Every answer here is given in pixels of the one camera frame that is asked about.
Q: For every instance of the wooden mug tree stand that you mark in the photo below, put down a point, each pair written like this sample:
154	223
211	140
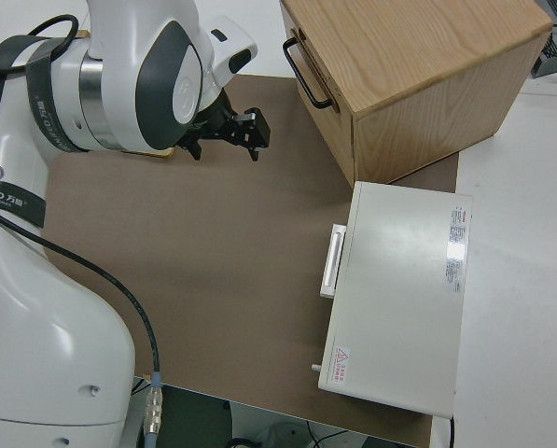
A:
161	153

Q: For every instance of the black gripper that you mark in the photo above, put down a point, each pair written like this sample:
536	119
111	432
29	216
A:
217	123

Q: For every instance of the brown table mat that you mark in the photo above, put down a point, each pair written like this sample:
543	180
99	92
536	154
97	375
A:
213	242

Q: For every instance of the light wooden drawer cabinet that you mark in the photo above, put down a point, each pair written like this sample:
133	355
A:
422	70

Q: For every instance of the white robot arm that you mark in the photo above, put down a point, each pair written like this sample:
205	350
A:
26	326

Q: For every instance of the gray round floor base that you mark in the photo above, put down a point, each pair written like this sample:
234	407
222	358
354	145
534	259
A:
282	434

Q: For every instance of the toaster oven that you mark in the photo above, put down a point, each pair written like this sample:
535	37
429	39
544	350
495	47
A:
399	289

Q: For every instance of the gray metal mesh rack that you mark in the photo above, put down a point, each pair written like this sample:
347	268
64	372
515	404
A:
555	51

